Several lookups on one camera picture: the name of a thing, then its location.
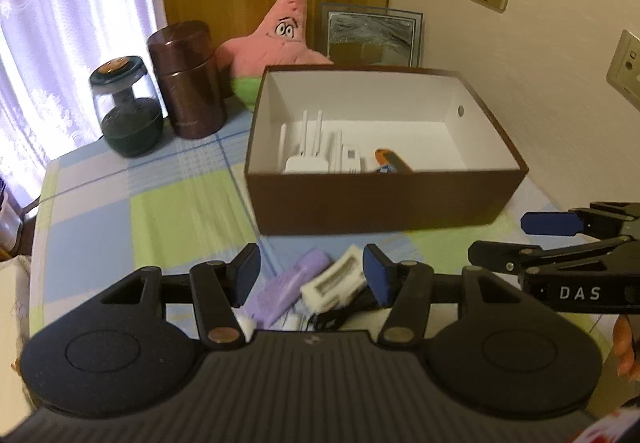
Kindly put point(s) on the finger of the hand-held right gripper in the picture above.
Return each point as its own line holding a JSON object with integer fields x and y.
{"x": 550, "y": 223}
{"x": 500, "y": 257}

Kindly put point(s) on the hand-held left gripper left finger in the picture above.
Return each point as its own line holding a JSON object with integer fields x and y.
{"x": 247, "y": 273}

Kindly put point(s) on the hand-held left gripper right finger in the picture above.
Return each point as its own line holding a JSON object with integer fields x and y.
{"x": 375, "y": 273}

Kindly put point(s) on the white plastic clip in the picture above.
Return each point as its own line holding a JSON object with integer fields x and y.
{"x": 330, "y": 283}

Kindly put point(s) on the brown cardboard box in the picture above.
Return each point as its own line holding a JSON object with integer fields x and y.
{"x": 380, "y": 203}

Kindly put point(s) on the orange utility knife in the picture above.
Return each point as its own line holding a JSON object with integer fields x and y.
{"x": 390, "y": 158}

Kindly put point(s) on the white ribbed device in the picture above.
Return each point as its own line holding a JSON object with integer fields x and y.
{"x": 350, "y": 158}

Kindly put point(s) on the white wifi extender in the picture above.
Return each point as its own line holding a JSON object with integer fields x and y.
{"x": 302, "y": 165}

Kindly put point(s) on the person's right hand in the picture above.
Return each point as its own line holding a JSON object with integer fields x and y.
{"x": 625, "y": 353}

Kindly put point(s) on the white printed bedding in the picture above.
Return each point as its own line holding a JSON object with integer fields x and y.
{"x": 615, "y": 425}

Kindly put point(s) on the dark round glass jar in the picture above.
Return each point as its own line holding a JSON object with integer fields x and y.
{"x": 130, "y": 123}

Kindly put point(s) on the brown metal canister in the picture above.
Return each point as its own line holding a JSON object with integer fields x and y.
{"x": 190, "y": 83}

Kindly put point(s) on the pink starfish plush toy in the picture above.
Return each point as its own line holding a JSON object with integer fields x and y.
{"x": 270, "y": 48}

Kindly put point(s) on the framed picture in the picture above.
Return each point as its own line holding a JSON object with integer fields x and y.
{"x": 370, "y": 33}

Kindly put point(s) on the sheer purple curtain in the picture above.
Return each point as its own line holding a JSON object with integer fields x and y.
{"x": 60, "y": 23}

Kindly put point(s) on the cream wall outlet plate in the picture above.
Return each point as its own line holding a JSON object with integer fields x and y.
{"x": 627, "y": 70}

